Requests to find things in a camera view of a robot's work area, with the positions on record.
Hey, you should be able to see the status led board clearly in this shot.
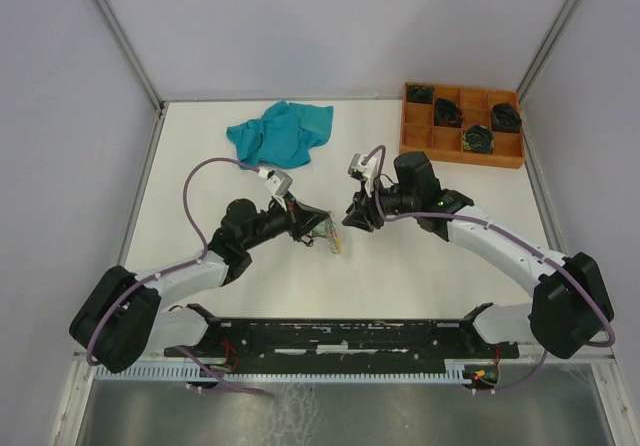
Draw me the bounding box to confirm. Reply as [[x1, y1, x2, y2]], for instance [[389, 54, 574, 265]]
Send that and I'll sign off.
[[471, 367, 499, 388], [206, 360, 238, 374]]

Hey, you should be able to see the wooden compartment tray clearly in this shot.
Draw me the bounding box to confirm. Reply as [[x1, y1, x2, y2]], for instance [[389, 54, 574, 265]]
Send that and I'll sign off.
[[399, 82, 525, 169]]

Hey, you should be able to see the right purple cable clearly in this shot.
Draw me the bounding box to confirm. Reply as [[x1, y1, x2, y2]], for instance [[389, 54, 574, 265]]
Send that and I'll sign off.
[[362, 145, 617, 347]]

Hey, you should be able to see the dark rolled sock right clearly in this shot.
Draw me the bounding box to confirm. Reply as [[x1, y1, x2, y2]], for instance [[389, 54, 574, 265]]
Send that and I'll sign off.
[[491, 102, 522, 134]]

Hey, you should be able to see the right status led board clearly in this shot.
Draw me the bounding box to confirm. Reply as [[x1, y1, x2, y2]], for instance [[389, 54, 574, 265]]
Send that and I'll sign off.
[[471, 367, 499, 388]]

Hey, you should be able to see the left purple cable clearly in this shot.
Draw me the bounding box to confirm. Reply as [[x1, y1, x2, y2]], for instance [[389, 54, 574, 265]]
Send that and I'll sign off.
[[85, 158, 266, 366]]

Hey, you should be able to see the teal cloth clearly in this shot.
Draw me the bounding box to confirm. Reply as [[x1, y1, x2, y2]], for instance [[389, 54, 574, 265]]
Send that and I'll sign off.
[[226, 101, 334, 169]]

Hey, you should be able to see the left corner aluminium post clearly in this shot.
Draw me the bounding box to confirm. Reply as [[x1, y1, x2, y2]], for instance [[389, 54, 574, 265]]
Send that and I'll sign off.
[[72, 0, 167, 117]]

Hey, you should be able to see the dark rolled sock yellow-patterned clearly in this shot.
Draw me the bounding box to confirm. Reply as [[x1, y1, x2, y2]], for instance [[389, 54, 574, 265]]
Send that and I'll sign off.
[[462, 124, 495, 154]]

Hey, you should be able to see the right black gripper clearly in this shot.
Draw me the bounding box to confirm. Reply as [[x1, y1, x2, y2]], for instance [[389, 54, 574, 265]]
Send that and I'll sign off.
[[342, 175, 418, 233]]

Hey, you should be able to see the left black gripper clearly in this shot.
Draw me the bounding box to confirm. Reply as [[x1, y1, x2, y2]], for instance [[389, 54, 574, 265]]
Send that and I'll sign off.
[[242, 191, 329, 251]]

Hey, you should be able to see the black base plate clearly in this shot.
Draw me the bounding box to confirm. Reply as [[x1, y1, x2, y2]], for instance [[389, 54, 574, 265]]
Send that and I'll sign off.
[[188, 318, 519, 374]]

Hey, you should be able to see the left status led board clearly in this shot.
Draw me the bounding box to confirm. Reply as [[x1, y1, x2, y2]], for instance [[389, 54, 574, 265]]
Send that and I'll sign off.
[[206, 360, 238, 374]]

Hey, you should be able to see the white slotted cable duct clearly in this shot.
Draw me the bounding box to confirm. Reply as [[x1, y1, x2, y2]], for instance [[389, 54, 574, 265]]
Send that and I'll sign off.
[[93, 360, 471, 385]]

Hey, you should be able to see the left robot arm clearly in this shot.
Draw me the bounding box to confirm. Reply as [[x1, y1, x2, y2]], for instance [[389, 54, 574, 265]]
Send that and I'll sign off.
[[69, 195, 331, 373]]

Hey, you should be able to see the corner aluminium post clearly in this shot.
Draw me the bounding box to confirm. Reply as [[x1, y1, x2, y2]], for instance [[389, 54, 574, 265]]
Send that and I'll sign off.
[[516, 0, 583, 101], [72, 0, 167, 117]]

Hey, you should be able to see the right corner aluminium post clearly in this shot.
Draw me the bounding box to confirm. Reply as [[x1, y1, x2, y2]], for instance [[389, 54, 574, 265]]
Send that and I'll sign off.
[[516, 0, 583, 101]]

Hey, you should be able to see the metal keyring holder yellow tip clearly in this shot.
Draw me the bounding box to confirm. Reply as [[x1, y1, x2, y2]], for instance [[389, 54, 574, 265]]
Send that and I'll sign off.
[[324, 218, 343, 255]]

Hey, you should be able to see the dark rolled sock top-left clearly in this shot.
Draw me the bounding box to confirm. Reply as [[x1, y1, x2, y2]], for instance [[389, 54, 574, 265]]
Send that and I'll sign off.
[[406, 84, 435, 104]]

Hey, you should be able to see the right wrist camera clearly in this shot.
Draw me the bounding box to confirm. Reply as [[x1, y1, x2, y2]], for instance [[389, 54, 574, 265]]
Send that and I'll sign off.
[[347, 153, 379, 195]]

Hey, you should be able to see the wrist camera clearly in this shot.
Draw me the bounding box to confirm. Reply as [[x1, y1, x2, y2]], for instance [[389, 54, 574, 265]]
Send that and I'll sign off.
[[347, 153, 379, 195], [258, 168, 293, 198]]

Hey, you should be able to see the purple cable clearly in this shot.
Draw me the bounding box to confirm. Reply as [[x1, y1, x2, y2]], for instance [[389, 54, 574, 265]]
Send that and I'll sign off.
[[362, 145, 617, 347], [85, 158, 266, 366]]

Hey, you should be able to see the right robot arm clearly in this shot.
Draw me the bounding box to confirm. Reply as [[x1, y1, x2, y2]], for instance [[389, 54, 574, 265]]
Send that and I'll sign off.
[[342, 146, 616, 359]]

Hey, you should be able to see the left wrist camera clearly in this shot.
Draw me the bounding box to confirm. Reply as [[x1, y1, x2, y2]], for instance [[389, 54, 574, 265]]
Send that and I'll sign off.
[[258, 168, 293, 198]]

